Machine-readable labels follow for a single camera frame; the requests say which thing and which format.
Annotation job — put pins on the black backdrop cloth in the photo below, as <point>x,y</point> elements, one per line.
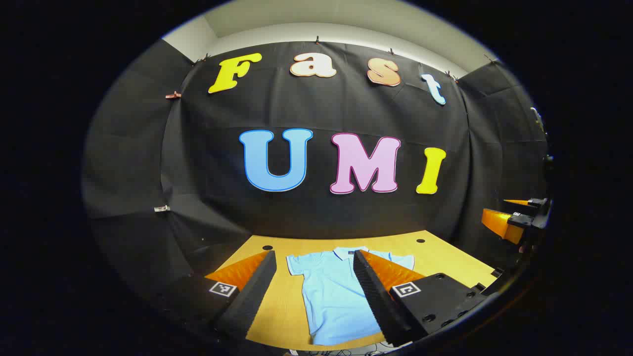
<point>321,109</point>

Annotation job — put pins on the light blue T-shirt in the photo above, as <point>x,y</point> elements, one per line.
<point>326,296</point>

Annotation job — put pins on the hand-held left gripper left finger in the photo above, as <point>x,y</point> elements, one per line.
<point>252,291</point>

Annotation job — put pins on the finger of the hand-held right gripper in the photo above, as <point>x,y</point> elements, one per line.
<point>502,225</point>
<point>536,202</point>

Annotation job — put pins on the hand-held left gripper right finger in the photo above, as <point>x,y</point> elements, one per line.
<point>376,296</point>

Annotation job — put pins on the pink clip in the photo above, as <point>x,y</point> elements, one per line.
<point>173,95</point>

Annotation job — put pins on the white clip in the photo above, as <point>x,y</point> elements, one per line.
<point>161,208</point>

